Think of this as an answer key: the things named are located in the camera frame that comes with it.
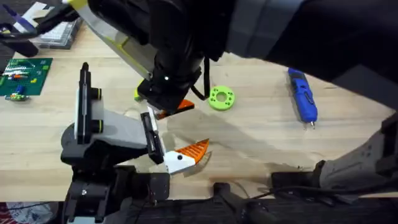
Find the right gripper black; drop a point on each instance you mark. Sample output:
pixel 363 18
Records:
pixel 177 37

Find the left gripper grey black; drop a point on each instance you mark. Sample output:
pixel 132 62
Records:
pixel 124 133

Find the orange ribbed wedge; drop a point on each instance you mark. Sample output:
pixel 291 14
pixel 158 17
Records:
pixel 186 105

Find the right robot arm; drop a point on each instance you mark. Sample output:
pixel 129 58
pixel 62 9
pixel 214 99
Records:
pixel 342 31

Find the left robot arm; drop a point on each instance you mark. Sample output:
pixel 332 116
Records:
pixel 93 193

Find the yellow-green toy vegetable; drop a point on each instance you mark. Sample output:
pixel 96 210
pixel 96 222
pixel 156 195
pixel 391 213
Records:
pixel 138 93

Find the blue electric screwdriver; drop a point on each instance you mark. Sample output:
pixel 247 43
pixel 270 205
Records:
pixel 303 96

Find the green disc with holes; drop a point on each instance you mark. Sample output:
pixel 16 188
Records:
pixel 221 98

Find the left wrist upright black plate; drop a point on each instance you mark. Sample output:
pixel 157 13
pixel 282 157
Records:
pixel 84 105

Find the clear plastic parts box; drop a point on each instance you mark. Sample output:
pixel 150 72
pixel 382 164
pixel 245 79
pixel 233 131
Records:
pixel 60 34

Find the white and blue tool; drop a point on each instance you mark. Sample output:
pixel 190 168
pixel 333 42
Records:
pixel 26 18

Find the green board with toy blocks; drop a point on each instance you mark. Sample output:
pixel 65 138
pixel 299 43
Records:
pixel 26 76

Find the red and white cloth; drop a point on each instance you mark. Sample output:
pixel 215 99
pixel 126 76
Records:
pixel 25 213

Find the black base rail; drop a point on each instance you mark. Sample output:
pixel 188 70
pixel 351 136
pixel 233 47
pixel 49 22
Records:
pixel 217 213

